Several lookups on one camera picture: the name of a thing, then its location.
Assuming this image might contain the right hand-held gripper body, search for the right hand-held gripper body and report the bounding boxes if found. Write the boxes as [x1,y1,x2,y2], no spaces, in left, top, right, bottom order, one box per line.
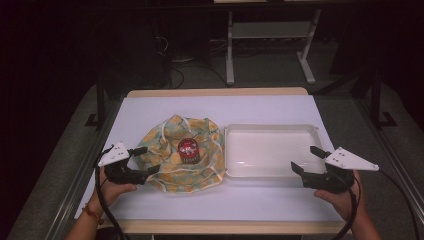
[301,146,380,195]

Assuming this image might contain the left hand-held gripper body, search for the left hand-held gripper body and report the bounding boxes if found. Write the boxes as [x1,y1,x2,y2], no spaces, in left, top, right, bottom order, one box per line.
[97,142,148,186]

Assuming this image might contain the yellow fruit print cloth bag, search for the yellow fruit print cloth bag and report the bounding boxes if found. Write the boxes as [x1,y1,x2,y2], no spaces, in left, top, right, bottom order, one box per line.
[135,113,227,194]

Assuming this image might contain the person's left hand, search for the person's left hand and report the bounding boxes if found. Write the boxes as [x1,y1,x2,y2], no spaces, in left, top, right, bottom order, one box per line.
[87,167,138,215]

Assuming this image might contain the person's right hand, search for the person's right hand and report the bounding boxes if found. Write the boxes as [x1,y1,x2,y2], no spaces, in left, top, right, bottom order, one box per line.
[313,169,368,223]

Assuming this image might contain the white plastic tray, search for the white plastic tray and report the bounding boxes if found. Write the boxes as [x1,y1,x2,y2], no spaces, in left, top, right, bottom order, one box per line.
[223,123,327,180]

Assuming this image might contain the red round can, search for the red round can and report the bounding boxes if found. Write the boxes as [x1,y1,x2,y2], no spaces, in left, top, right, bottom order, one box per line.
[177,137,202,165]

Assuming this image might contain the black metal stand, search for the black metal stand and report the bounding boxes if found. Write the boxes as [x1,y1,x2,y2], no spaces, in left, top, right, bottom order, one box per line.
[369,69,398,130]
[84,75,108,130]

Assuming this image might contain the white table mat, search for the white table mat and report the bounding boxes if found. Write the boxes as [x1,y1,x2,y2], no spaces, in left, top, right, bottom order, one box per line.
[74,94,345,223]

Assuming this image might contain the grey metal rail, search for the grey metal rail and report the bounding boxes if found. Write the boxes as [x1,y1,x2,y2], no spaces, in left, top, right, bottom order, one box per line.
[353,98,424,216]
[45,98,125,240]

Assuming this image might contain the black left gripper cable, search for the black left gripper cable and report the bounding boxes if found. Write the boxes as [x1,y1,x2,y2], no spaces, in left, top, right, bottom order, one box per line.
[94,145,127,240]

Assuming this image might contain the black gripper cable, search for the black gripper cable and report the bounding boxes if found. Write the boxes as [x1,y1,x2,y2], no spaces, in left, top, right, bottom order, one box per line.
[328,169,361,240]
[94,145,127,240]

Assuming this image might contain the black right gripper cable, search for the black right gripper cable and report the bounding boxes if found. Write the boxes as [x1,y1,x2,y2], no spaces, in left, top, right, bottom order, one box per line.
[328,169,361,240]

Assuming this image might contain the red bead bracelet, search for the red bead bracelet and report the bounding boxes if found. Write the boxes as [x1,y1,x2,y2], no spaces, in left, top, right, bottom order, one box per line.
[81,203,105,226]

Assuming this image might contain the thin black cable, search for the thin black cable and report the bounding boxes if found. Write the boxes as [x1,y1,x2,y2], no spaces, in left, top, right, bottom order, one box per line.
[377,169,420,240]

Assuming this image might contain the black floor cables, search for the black floor cables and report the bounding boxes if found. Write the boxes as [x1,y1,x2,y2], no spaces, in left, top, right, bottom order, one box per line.
[153,33,232,90]

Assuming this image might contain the white metal desk frame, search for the white metal desk frame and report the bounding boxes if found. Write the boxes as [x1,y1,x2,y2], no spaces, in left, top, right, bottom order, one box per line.
[225,7,323,86]

